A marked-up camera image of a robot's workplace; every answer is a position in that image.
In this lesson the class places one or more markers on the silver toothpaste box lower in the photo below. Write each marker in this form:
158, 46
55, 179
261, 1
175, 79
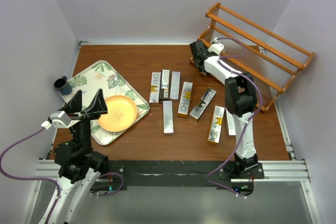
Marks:
168, 127

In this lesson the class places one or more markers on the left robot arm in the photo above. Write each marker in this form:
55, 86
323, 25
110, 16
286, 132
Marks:
79, 164

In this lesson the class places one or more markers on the orange round plate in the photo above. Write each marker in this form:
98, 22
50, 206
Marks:
122, 113

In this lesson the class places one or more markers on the silver toothpaste box upper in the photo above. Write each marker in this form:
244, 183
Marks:
175, 85

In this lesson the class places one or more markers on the dark blue mug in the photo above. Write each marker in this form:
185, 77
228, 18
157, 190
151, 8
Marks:
63, 86

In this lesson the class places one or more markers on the floral leaf pattern tray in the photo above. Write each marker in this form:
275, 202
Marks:
101, 75

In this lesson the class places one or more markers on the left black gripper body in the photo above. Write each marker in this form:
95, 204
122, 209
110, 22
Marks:
85, 118

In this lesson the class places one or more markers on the silver gold R&O toothpaste box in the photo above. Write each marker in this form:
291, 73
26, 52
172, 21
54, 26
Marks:
155, 88

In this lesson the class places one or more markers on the aluminium frame rail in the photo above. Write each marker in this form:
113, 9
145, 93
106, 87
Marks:
274, 171

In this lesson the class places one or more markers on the gold R&O box centre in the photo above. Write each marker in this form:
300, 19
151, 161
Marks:
185, 99

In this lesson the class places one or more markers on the silver angled R&O box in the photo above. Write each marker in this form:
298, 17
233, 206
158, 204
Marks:
203, 103

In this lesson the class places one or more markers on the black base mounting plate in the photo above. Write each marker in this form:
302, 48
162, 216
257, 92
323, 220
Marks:
186, 174

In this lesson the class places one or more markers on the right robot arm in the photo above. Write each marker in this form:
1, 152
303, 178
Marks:
241, 96

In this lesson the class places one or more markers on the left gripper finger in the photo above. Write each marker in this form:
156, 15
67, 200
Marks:
98, 105
74, 106

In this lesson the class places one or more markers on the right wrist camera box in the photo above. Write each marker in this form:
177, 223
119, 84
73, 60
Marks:
216, 47

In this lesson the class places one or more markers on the wooden tiered shelf rack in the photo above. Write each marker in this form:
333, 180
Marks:
273, 61

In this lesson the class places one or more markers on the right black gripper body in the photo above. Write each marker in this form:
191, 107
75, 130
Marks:
199, 67

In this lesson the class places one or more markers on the gold R&O box right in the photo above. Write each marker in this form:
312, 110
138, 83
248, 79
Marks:
216, 125

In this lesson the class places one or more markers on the silver box far right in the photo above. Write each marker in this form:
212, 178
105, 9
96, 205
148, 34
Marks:
230, 124

